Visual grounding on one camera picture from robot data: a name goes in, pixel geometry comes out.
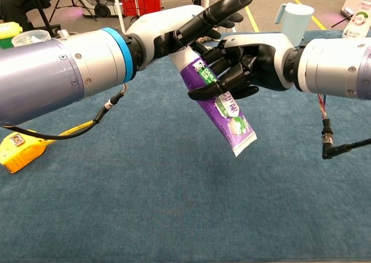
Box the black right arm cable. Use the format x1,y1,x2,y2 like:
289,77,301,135
317,93,371,160

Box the black trouser leg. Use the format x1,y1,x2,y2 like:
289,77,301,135
0,0,52,32

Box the yellow tape measure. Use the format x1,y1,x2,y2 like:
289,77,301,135
0,120,95,174

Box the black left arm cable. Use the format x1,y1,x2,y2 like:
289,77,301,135
0,83,129,141

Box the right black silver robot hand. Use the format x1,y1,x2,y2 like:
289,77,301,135
187,32,296,101

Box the black light stand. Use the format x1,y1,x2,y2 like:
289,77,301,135
27,0,57,38

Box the purple white toothpaste tube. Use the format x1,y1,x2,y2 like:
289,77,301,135
169,45,258,158

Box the yellow green box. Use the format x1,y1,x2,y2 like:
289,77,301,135
0,21,23,50

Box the white wheeled machine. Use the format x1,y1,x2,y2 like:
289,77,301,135
83,0,123,18

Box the light blue handled cup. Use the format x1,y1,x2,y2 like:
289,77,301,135
274,2,315,48

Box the drink bottle yellow cap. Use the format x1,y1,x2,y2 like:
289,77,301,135
341,0,371,39

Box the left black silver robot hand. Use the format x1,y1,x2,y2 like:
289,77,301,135
126,0,253,71

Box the clear round plastic tub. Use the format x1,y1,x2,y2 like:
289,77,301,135
11,30,52,48

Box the blue table mat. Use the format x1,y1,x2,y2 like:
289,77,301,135
0,30,371,263

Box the white slanted frame leg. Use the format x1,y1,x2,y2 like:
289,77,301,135
111,0,127,34

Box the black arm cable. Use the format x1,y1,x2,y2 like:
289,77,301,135
317,93,371,160
0,83,129,141

